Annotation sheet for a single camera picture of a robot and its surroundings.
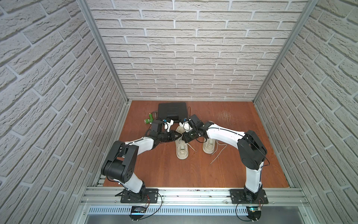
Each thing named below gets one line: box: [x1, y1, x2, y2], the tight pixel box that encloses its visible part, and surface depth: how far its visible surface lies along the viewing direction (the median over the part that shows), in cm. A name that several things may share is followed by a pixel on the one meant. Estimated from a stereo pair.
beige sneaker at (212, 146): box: [202, 137, 228, 166], surface depth 91 cm
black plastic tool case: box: [158, 102, 188, 123], surface depth 111 cm
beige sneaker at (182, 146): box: [174, 125, 198, 160], surface depth 87 cm
